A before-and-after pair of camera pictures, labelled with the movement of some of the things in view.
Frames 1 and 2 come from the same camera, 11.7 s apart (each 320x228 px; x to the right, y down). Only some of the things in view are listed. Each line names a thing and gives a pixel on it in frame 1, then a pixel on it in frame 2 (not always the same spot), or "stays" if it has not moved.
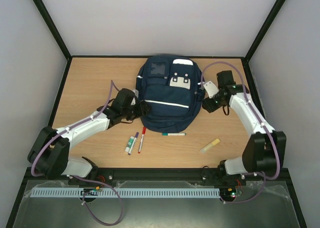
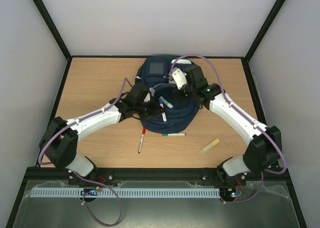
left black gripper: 142,110 -> 155,111
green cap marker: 174,134 stays
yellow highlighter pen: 214,143 stays
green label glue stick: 129,145 -> 167,103
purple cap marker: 133,143 -> 163,114
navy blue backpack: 173,86 stays
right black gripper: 208,105 -> 182,93
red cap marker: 143,134 stays
